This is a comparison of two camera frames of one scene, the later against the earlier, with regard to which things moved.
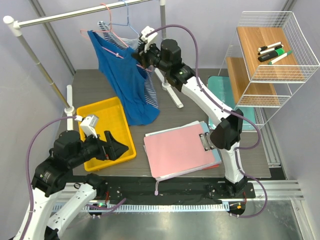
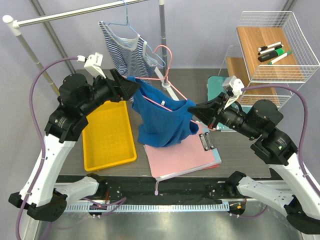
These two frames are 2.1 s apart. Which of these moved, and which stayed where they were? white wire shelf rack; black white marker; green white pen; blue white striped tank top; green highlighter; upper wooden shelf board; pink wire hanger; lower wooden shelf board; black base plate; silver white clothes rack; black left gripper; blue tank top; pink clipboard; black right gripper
Moved: black left gripper; blue tank top; pink wire hanger; black right gripper; blue white striped tank top
Stayed: black base plate; upper wooden shelf board; green white pen; pink clipboard; green highlighter; black white marker; lower wooden shelf board; silver white clothes rack; white wire shelf rack
